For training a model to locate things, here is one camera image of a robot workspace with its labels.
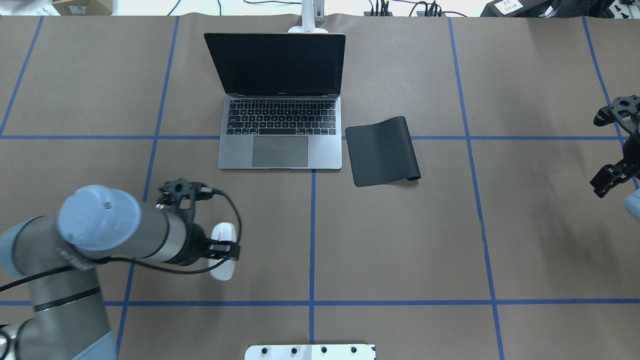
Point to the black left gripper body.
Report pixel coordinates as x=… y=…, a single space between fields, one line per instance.
x=194 y=246

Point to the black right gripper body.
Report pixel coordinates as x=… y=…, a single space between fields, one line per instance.
x=631 y=159

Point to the white computer mouse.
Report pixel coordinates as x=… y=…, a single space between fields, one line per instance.
x=224 y=241

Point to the grey laptop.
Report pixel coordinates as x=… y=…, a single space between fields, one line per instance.
x=282 y=106

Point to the black mouse pad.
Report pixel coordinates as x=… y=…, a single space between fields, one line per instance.
x=382 y=153

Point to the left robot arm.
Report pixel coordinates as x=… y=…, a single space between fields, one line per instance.
x=58 y=256

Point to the white desk lamp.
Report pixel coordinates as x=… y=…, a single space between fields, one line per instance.
x=312 y=12

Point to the black box with label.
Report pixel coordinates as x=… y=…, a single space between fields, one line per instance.
x=520 y=8

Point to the cardboard box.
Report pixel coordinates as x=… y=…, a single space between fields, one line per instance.
x=84 y=7

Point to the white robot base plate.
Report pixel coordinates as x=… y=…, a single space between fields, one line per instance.
x=347 y=351

